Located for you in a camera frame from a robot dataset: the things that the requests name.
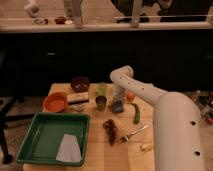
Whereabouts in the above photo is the small red bowl left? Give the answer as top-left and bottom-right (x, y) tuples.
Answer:
(34, 18), (48, 25)

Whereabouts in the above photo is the yellow banana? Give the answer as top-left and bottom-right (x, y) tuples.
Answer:
(140, 143), (154, 152)

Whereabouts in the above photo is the white cloth in tray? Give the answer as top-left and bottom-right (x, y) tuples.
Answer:
(56, 134), (82, 163)

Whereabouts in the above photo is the orange bowl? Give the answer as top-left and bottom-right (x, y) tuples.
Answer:
(43, 92), (68, 113)

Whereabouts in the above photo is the dark maroon bowl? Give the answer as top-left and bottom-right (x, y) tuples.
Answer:
(71, 76), (90, 93)

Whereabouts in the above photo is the green pepper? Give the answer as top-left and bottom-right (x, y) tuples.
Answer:
(131, 103), (140, 124)

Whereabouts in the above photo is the metal cup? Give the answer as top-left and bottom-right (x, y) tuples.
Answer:
(95, 96), (107, 111)

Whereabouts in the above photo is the blue sponge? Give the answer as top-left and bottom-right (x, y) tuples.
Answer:
(111, 101), (124, 113)

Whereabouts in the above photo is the green plastic tray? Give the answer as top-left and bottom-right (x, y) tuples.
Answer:
(16, 113), (90, 167)

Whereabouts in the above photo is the small red bowl right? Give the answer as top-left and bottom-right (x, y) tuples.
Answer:
(55, 17), (67, 24)

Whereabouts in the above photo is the silver fork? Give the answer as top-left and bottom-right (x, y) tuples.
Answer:
(120, 125), (148, 143)

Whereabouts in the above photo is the orange tomato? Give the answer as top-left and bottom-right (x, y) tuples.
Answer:
(126, 92), (135, 102)

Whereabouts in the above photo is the black office chair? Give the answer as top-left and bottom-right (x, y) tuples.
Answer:
(0, 46), (36, 165)

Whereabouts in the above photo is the dark grape bunch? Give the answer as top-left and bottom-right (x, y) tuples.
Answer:
(103, 119), (118, 145)

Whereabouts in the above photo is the green plastic cup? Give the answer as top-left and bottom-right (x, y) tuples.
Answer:
(96, 82), (107, 96)

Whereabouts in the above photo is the garlic clove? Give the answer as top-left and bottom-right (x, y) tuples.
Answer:
(70, 105), (84, 112)

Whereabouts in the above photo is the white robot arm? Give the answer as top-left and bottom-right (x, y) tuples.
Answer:
(110, 66), (205, 171)

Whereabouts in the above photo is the small red bowl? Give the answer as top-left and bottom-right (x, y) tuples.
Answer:
(34, 18), (48, 25)
(55, 17), (67, 24)

